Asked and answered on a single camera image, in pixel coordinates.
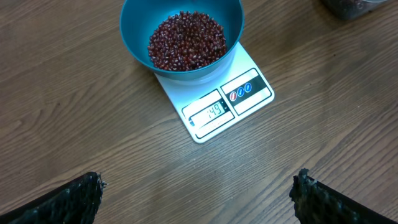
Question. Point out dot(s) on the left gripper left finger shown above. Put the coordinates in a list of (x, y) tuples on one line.
[(77, 201)]

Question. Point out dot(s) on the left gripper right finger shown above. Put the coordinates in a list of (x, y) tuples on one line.
[(316, 203)]

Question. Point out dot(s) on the white kitchen scale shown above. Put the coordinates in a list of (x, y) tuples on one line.
[(211, 104)]

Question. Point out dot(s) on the blue bowl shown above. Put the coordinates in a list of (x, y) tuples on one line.
[(139, 19)]

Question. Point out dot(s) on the red beans in bowl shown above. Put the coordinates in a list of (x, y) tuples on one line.
[(187, 41)]

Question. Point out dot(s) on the clear plastic container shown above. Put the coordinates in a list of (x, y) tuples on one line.
[(351, 9)]

